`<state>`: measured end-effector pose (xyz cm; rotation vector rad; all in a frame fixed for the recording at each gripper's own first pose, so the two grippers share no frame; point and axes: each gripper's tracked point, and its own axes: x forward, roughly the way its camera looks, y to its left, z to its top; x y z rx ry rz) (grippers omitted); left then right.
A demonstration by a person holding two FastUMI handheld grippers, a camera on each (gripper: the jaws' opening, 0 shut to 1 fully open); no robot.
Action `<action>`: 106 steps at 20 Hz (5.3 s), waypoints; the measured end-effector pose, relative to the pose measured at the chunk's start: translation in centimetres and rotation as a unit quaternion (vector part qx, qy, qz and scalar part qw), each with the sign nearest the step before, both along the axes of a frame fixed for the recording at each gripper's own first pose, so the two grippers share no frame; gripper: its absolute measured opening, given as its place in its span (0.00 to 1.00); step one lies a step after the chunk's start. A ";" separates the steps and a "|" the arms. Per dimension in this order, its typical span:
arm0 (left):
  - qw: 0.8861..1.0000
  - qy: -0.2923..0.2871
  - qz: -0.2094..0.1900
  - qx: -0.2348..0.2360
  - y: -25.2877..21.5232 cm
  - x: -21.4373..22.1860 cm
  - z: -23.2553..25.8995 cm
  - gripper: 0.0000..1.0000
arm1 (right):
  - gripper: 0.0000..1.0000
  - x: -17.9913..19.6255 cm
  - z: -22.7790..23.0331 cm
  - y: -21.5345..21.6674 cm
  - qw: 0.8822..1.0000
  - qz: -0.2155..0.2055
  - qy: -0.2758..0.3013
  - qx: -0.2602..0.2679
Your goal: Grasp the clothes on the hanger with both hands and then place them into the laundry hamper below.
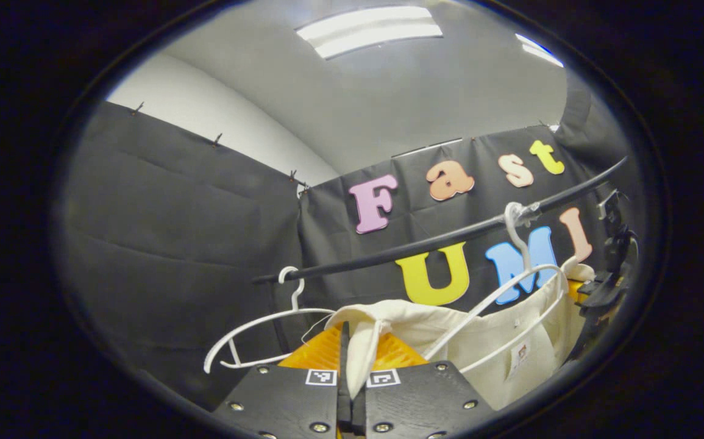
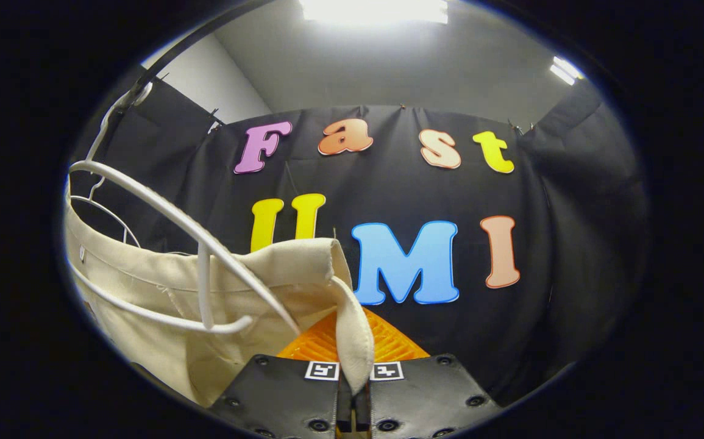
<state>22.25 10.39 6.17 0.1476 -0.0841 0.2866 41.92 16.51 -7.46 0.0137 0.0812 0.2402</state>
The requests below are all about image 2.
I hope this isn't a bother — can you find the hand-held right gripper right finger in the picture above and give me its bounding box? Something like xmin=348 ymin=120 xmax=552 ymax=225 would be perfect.
xmin=355 ymin=308 xmax=503 ymax=439

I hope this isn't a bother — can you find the cream collared shirt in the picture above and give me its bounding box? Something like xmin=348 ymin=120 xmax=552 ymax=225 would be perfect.
xmin=64 ymin=183 xmax=375 ymax=408

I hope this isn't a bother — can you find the small ceiling light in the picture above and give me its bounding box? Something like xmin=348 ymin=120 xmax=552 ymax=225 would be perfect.
xmin=549 ymin=56 xmax=585 ymax=86

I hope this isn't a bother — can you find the black metal clothes rack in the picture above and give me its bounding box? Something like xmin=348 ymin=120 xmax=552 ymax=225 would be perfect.
xmin=111 ymin=0 xmax=267 ymax=116

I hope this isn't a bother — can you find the white plastic clothes hanger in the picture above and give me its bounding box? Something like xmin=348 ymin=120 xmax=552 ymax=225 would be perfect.
xmin=71 ymin=177 xmax=142 ymax=248
xmin=68 ymin=82 xmax=301 ymax=335

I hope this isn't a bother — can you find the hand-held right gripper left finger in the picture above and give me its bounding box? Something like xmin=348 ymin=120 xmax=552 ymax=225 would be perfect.
xmin=208 ymin=311 xmax=354 ymax=439

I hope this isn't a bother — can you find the black backdrop cloth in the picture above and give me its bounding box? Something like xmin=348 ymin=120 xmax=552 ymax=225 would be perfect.
xmin=68 ymin=76 xmax=648 ymax=406

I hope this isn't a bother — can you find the large ceiling light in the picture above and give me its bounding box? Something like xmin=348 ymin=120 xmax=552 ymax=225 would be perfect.
xmin=300 ymin=0 xmax=450 ymax=25

